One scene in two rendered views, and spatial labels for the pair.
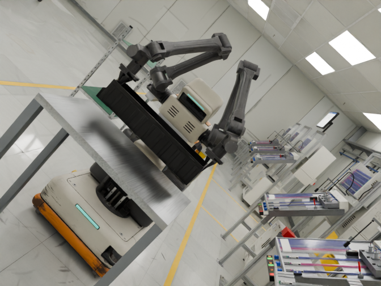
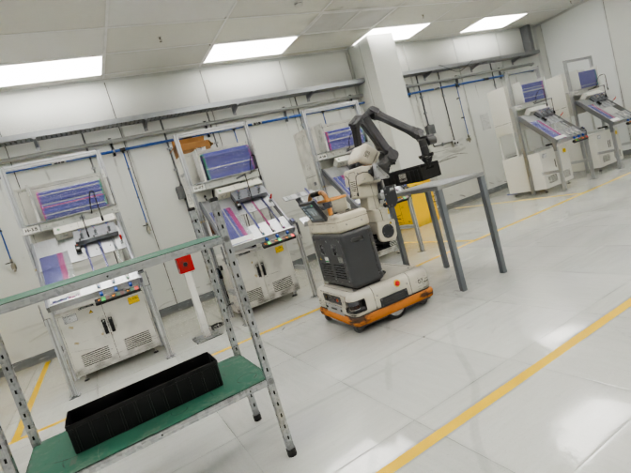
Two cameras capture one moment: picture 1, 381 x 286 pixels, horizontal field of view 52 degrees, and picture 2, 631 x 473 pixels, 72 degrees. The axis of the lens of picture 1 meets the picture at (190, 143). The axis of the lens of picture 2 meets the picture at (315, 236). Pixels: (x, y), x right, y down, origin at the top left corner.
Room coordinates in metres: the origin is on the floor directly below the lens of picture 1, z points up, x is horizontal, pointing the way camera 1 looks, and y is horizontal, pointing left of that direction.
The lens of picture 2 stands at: (4.12, 2.79, 1.03)
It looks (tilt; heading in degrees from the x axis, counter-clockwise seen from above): 6 degrees down; 242
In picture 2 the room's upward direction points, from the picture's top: 16 degrees counter-clockwise
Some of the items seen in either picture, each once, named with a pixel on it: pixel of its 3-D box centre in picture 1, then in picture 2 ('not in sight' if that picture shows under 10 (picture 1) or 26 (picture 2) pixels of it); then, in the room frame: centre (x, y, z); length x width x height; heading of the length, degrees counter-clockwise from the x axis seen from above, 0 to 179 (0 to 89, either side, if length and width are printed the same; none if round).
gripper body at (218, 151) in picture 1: (219, 151); not in sight; (1.78, -0.12, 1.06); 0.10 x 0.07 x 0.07; 84
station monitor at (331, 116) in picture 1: (328, 122); not in sight; (7.37, -1.56, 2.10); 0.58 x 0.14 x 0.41; 179
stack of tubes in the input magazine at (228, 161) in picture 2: not in sight; (227, 162); (2.61, -1.50, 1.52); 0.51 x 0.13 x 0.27; 179
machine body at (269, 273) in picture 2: not in sight; (253, 275); (2.66, -1.63, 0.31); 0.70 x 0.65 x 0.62; 179
